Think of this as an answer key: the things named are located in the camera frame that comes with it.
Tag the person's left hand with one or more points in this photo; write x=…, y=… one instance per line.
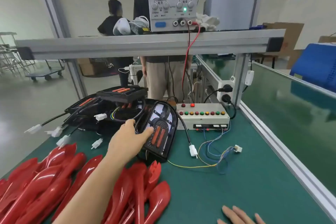
x=126, y=142

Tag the person's right hand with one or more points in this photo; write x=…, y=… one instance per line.
x=236, y=218

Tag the pile of black lamp housings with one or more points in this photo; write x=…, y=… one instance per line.
x=84, y=106

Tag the person's left forearm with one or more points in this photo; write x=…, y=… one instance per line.
x=89, y=195

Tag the beige test button box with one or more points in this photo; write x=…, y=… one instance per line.
x=202, y=119

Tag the large cardboard box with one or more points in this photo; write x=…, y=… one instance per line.
x=89, y=66

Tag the pile of red lens covers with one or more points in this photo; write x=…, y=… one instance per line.
x=31, y=184

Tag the flat platform trolley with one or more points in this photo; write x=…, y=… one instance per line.
x=44, y=74

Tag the white power strip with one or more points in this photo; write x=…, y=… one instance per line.
x=225, y=91

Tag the white cloth bundle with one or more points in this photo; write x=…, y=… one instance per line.
x=126, y=26

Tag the grey bench power supply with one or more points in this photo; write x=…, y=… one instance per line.
x=173, y=6

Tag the white work gloves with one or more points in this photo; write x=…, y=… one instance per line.
x=207, y=21

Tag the group of metal chairs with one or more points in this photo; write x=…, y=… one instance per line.
x=8, y=56

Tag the grey machine black top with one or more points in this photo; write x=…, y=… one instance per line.
x=228, y=6

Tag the blue plastic crate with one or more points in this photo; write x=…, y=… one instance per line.
x=317, y=66

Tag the blue handheld tool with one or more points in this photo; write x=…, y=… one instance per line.
x=258, y=27

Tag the aluminium workstation frame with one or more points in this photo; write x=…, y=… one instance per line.
x=157, y=45

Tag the white switch box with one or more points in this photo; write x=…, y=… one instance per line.
x=249, y=77

